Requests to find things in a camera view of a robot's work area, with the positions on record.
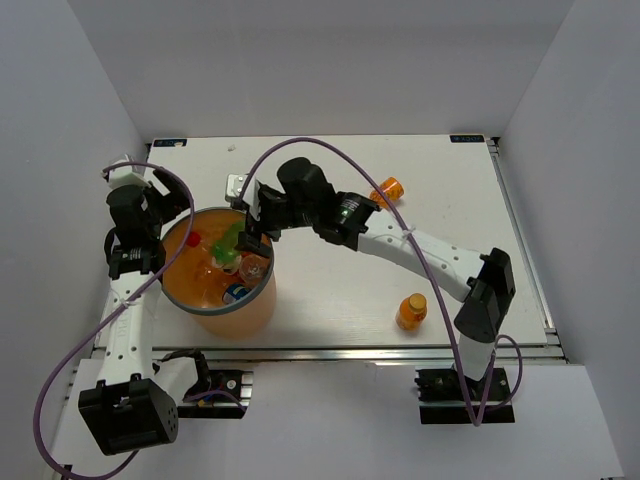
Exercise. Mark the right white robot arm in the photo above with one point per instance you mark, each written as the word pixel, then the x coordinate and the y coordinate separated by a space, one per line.
pixel 482 283

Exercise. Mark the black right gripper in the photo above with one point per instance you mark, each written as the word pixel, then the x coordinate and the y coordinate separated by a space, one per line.
pixel 251 240

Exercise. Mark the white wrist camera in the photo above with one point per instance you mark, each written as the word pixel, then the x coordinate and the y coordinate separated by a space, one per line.
pixel 242 194
pixel 127 172

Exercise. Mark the clear bottle red cap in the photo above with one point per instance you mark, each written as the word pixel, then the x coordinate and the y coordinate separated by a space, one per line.
pixel 197 243

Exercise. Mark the orange juice bottle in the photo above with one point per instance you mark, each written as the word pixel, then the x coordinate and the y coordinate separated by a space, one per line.
pixel 411 312
pixel 391 187

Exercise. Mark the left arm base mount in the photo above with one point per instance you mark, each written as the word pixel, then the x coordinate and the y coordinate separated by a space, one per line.
pixel 202 391

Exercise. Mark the black table label right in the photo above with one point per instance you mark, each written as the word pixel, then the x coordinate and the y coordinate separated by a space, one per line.
pixel 467 138

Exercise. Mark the black table label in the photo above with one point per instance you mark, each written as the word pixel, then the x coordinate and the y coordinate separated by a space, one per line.
pixel 169 143
pixel 467 138

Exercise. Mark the blue label bottle in bin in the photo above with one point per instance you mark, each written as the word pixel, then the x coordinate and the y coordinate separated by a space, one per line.
pixel 234 293

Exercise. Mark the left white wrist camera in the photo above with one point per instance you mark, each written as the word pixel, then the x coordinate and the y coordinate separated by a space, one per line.
pixel 127 172

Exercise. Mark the green plastic bottle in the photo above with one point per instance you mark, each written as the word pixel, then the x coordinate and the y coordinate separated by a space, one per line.
pixel 224 250

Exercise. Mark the black table label left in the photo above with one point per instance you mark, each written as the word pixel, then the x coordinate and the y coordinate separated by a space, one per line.
pixel 169 143

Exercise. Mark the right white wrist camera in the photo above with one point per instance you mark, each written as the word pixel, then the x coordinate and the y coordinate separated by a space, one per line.
pixel 242 194

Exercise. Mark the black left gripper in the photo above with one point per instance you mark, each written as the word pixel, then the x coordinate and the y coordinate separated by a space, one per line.
pixel 173 202

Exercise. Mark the aluminium table edge rail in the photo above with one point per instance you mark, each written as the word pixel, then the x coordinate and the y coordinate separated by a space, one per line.
pixel 504 352

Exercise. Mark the clear bottle blue label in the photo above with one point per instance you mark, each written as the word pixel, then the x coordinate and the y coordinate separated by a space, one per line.
pixel 252 269

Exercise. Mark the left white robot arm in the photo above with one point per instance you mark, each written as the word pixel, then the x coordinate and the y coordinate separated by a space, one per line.
pixel 134 404

